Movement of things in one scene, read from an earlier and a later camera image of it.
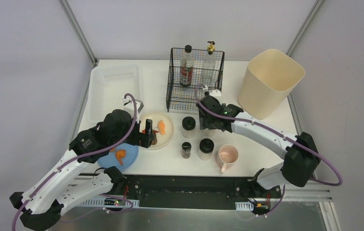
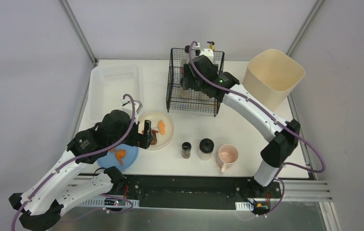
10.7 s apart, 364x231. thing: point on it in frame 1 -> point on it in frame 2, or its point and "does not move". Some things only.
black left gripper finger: (149, 136) does not move
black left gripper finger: (145, 140) does not move
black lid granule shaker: (206, 146) does not move
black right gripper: (205, 118) -> (187, 82)
